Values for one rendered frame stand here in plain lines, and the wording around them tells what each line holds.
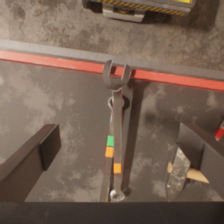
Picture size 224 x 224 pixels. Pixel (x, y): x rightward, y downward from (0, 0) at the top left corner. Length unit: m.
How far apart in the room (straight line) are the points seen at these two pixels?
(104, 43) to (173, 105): 0.97
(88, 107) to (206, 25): 1.24
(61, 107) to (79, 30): 1.00
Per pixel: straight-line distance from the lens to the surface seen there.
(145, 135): 0.31
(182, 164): 0.32
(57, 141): 0.16
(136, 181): 0.35
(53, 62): 0.26
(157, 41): 1.27
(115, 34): 1.24
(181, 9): 1.01
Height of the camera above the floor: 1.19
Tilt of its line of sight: 80 degrees down
